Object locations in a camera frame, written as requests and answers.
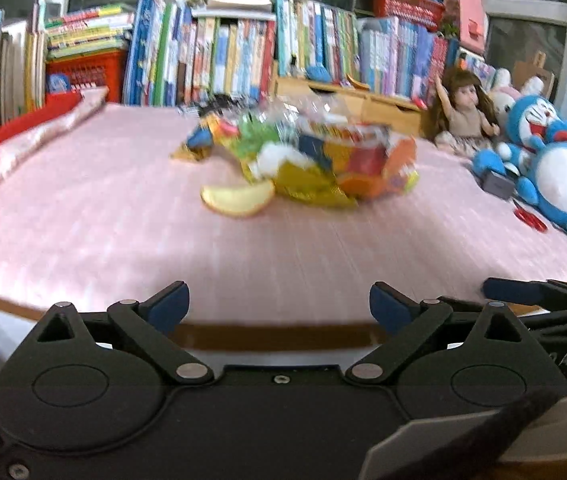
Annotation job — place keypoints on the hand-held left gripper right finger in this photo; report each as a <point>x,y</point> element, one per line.
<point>387,306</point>

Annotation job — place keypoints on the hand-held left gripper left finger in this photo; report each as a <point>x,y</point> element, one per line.
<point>171,305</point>

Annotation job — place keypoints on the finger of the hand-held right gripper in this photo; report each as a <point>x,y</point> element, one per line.
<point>511,291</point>

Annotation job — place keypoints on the gold foil wrapper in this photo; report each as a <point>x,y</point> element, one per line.
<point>186,154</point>

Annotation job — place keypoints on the blue yellow snack packet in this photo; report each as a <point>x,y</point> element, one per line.
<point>198,136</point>

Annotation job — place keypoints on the red scissors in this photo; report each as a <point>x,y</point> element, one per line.
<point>531,220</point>

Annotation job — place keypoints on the dark grey charger box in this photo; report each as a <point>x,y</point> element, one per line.
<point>496,185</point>

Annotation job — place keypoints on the small blue cat plush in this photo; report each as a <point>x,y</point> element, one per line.
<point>523,115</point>

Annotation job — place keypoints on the brown haired doll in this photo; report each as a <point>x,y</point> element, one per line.
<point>463,120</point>

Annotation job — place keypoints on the pink rabbit plush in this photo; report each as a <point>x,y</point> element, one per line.
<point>503,97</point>

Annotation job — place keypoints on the wooden drawer organizer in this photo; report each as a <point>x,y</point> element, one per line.
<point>393,110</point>

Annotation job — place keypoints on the brown cardboard box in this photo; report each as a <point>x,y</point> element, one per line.
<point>526,67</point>

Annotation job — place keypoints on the row of thin books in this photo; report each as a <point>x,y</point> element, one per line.
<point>478,67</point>

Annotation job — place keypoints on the red plastic crate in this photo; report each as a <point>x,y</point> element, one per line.
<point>93,72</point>

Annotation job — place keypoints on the row of colourful books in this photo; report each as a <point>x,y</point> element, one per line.
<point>203,60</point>
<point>388,55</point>

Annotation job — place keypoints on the small blue tin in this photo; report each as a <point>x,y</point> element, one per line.
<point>58,83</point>

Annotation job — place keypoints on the pink house box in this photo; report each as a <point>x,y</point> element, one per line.
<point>471,15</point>

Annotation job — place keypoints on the row of pale books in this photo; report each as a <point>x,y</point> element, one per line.
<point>18,70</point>

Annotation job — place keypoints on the stack of flat books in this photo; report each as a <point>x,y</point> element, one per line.
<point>88,32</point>

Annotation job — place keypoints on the red plastic basket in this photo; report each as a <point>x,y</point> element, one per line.
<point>408,7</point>

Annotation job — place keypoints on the wooden bed frame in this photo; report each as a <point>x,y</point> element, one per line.
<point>263,336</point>

